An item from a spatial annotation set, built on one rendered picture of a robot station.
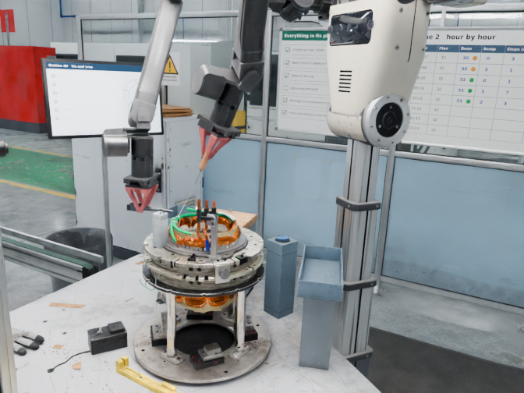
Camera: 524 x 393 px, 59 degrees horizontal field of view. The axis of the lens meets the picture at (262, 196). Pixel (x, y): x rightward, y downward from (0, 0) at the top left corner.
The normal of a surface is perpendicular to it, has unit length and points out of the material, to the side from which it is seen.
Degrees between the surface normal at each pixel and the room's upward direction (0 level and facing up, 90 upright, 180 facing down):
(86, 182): 90
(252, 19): 125
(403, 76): 109
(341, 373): 0
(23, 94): 90
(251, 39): 118
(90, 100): 83
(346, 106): 90
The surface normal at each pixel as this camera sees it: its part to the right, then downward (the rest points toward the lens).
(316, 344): -0.15, 0.25
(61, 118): 0.57, 0.11
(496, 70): -0.47, 0.21
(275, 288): -0.74, 0.14
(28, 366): 0.04, -0.97
